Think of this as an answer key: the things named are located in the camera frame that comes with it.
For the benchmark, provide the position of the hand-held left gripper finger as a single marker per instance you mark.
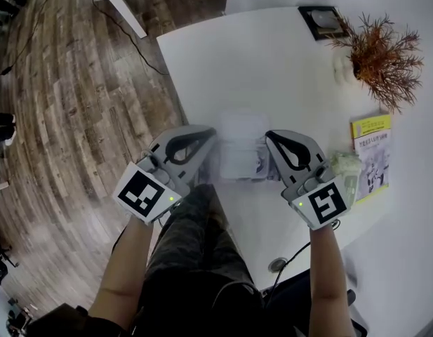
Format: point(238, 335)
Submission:
point(188, 130)
point(202, 153)

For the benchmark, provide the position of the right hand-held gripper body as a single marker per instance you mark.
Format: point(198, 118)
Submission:
point(325, 204)

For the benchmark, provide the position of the white board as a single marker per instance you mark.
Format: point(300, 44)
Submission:
point(114, 2)

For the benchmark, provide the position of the yellow and grey book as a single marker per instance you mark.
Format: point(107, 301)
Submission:
point(375, 153)

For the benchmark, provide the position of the black bag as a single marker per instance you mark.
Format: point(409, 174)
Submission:
point(61, 319)

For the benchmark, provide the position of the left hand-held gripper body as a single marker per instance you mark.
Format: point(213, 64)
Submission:
point(142, 193)

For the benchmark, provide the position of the person's camouflage trouser legs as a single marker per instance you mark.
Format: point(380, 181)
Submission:
point(198, 244)

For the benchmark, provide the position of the person's left forearm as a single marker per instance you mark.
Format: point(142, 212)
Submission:
point(126, 269)

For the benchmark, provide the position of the white vase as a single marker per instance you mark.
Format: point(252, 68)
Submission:
point(342, 69)

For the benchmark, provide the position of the person's right forearm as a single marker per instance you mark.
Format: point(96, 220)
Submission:
point(328, 279)

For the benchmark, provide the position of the dried orange plant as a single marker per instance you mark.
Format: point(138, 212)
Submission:
point(384, 58)

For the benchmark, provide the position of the white wet wipes pack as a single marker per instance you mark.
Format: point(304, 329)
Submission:
point(242, 142)

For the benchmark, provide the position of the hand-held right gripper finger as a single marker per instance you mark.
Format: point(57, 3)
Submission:
point(280, 163)
point(302, 139)

